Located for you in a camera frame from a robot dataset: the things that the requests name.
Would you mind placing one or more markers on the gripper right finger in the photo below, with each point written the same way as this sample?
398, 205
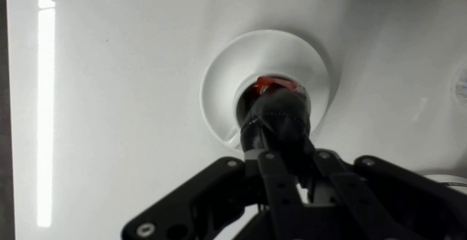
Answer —
394, 196

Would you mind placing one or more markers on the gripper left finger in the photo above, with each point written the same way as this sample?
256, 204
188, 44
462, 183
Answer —
204, 192

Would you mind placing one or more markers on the white bowl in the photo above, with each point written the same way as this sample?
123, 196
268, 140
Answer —
233, 72

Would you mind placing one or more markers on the black and red object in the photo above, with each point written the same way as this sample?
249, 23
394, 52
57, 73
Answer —
271, 82

